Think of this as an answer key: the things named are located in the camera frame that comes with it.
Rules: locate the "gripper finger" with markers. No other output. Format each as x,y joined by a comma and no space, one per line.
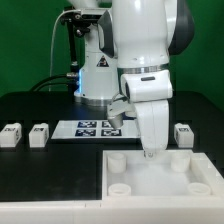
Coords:
149,155

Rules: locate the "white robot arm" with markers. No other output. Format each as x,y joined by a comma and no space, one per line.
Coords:
142,35

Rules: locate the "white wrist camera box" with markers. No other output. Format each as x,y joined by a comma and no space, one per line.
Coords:
146,86

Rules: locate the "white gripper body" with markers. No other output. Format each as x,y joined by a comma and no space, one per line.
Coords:
153,122

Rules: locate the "black camera on stand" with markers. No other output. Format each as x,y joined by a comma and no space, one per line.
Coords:
83,23

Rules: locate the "white L-shaped fence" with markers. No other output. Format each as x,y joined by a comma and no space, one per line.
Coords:
117,210

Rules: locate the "white square tabletop tray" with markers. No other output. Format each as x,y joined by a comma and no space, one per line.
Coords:
171,173

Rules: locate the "white marker sheet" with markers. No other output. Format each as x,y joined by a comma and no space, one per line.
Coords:
83,129

